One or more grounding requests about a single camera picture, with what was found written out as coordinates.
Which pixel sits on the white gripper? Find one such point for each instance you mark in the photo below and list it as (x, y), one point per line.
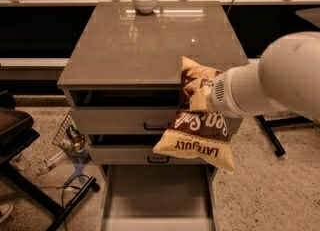
(218, 92)

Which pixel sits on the brown chip bag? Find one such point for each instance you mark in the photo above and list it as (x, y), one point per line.
(196, 134)

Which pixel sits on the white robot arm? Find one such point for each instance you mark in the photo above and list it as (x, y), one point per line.
(286, 77)

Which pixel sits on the grey drawer cabinet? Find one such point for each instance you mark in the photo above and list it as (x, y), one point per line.
(128, 59)

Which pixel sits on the open bottom drawer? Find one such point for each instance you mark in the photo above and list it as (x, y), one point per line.
(159, 198)

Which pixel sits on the black metal stand right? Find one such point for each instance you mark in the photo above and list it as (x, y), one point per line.
(269, 125)

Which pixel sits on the clear plastic bottle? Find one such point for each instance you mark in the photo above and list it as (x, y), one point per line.
(51, 163)

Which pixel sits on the shoe tip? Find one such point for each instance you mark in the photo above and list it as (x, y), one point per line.
(5, 211)

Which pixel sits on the middle drawer with black handle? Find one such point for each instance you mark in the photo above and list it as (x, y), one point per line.
(134, 155)

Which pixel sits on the drawer with black handle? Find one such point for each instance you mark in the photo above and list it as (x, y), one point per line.
(122, 120)
(134, 155)

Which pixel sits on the top drawer with black handle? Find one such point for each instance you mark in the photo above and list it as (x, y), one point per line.
(122, 120)

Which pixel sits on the wire mesh basket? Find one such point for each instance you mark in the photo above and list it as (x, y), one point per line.
(70, 140)

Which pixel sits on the black table frame left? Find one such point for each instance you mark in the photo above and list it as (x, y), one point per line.
(61, 183)

